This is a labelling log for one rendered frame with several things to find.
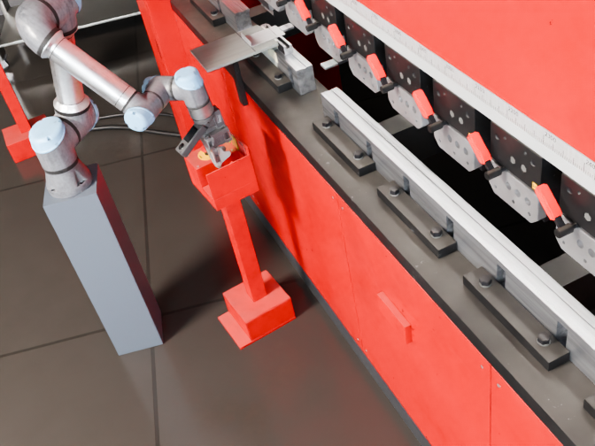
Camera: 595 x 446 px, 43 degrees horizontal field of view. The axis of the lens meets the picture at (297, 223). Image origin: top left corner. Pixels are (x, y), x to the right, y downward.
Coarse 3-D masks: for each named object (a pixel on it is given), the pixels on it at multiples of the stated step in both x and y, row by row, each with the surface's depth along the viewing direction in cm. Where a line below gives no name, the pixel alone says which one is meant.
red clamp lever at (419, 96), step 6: (420, 90) 159; (414, 96) 159; (420, 96) 158; (426, 96) 159; (420, 102) 158; (426, 102) 158; (420, 108) 159; (426, 108) 158; (426, 114) 158; (432, 114) 158; (432, 120) 158; (438, 120) 158; (444, 120) 158; (432, 126) 157; (438, 126) 157; (432, 132) 158
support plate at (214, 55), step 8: (240, 32) 264; (248, 32) 263; (256, 32) 262; (216, 40) 262; (224, 40) 261; (232, 40) 260; (240, 40) 259; (272, 40) 255; (200, 48) 260; (208, 48) 259; (216, 48) 258; (224, 48) 257; (232, 48) 256; (240, 48) 255; (248, 48) 254; (256, 48) 253; (264, 48) 252; (200, 56) 255; (208, 56) 254; (216, 56) 253; (224, 56) 252; (232, 56) 251; (240, 56) 250; (248, 56) 251; (200, 64) 252; (208, 64) 250; (216, 64) 249; (224, 64) 249; (208, 72) 248
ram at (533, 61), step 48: (336, 0) 187; (384, 0) 163; (432, 0) 144; (480, 0) 129; (528, 0) 117; (576, 0) 107; (432, 48) 152; (480, 48) 136; (528, 48) 122; (576, 48) 112; (528, 96) 128; (576, 96) 116; (528, 144) 134; (576, 144) 121
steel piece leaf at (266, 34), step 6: (264, 30) 261; (270, 30) 260; (246, 36) 260; (252, 36) 259; (258, 36) 258; (264, 36) 258; (270, 36) 257; (276, 36) 256; (252, 42) 256; (258, 42) 255
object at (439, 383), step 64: (192, 64) 337; (256, 128) 274; (256, 192) 322; (320, 192) 230; (320, 256) 264; (384, 256) 198; (384, 320) 223; (448, 320) 174; (384, 384) 255; (448, 384) 193
